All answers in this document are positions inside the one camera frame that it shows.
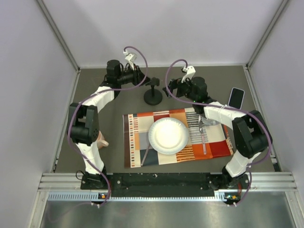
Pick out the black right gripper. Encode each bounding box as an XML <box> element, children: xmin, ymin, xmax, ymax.
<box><xmin>163</xmin><ymin>74</ymin><xmax>197</xmax><ymax>103</ymax></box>

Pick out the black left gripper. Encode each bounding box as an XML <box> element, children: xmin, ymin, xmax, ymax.
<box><xmin>117</xmin><ymin>63</ymin><xmax>152</xmax><ymax>86</ymax></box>

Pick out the black phone stand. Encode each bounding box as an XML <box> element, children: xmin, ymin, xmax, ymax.
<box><xmin>143</xmin><ymin>77</ymin><xmax>162</xmax><ymax>106</ymax></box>

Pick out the phone with lilac case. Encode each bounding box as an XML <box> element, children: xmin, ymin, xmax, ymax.
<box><xmin>228</xmin><ymin>87</ymin><xmax>245</xmax><ymax>109</ymax></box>

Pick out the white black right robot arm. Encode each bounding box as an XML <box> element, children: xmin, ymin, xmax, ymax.
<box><xmin>164</xmin><ymin>77</ymin><xmax>272</xmax><ymax>190</ymax></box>

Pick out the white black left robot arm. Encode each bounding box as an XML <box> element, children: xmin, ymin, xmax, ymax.
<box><xmin>67</xmin><ymin>60</ymin><xmax>148</xmax><ymax>188</ymax></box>

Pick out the white ceramic plate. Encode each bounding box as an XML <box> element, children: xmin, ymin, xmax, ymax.
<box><xmin>148</xmin><ymin>117</ymin><xmax>190</xmax><ymax>155</ymax></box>

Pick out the blue grey mug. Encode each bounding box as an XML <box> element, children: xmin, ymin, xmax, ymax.
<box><xmin>200</xmin><ymin>115</ymin><xmax>218</xmax><ymax>126</ymax></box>

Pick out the colourful patterned placemat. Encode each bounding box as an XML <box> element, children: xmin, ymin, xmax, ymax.
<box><xmin>123</xmin><ymin>108</ymin><xmax>233</xmax><ymax>168</ymax></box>

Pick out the pink ceramic mug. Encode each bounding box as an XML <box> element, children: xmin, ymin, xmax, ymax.
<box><xmin>97</xmin><ymin>131</ymin><xmax>109</xmax><ymax>149</ymax></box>

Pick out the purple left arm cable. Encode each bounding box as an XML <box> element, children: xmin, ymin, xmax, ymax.
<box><xmin>67</xmin><ymin>46</ymin><xmax>149</xmax><ymax>207</ymax></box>

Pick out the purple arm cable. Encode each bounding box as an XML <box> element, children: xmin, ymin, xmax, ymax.
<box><xmin>67</xmin><ymin>46</ymin><xmax>149</xmax><ymax>207</ymax></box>
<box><xmin>164</xmin><ymin>58</ymin><xmax>273</xmax><ymax>207</ymax></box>

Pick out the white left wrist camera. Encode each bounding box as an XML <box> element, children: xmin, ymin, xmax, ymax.
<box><xmin>123</xmin><ymin>49</ymin><xmax>137</xmax><ymax>70</ymax></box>

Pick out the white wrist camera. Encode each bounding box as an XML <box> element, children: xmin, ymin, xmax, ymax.
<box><xmin>181</xmin><ymin>66</ymin><xmax>196</xmax><ymax>83</ymax></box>
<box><xmin>123</xmin><ymin>49</ymin><xmax>137</xmax><ymax>70</ymax></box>

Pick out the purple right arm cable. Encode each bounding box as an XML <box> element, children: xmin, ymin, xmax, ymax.
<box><xmin>164</xmin><ymin>58</ymin><xmax>273</xmax><ymax>207</ymax></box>

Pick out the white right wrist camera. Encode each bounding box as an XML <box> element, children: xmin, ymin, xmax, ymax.
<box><xmin>181</xmin><ymin>66</ymin><xmax>196</xmax><ymax>83</ymax></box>

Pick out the pink handled fork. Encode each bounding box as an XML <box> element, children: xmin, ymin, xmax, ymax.
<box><xmin>199</xmin><ymin>116</ymin><xmax>207</xmax><ymax>155</ymax></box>

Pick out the pink handled knife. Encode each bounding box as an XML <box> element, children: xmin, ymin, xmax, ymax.
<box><xmin>141</xmin><ymin>143</ymin><xmax>151</xmax><ymax>166</ymax></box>

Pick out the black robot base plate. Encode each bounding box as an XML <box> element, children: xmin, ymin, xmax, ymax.
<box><xmin>81</xmin><ymin>172</ymin><xmax>249</xmax><ymax>194</ymax></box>

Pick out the grey slotted cable duct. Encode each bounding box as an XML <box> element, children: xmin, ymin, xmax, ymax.
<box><xmin>47</xmin><ymin>190</ymin><xmax>240</xmax><ymax>202</ymax></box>

